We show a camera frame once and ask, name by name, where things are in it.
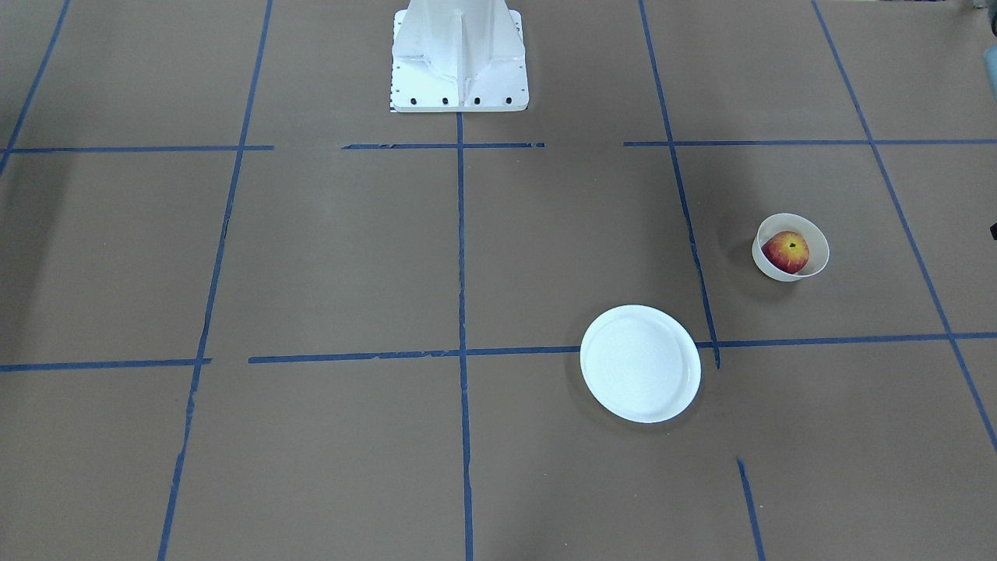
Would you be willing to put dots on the red yellow apple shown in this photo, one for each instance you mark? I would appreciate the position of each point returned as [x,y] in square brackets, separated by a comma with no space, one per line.
[787,251]

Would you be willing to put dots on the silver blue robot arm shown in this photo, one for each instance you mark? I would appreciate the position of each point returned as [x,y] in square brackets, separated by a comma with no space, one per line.
[990,67]

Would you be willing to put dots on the white round plate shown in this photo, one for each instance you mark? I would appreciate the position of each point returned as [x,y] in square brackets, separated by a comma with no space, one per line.
[640,364]

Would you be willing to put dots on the white small bowl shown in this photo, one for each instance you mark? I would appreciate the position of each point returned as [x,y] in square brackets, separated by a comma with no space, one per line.
[819,250]

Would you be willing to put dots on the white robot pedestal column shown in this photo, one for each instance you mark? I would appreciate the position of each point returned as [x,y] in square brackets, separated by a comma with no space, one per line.
[458,56]

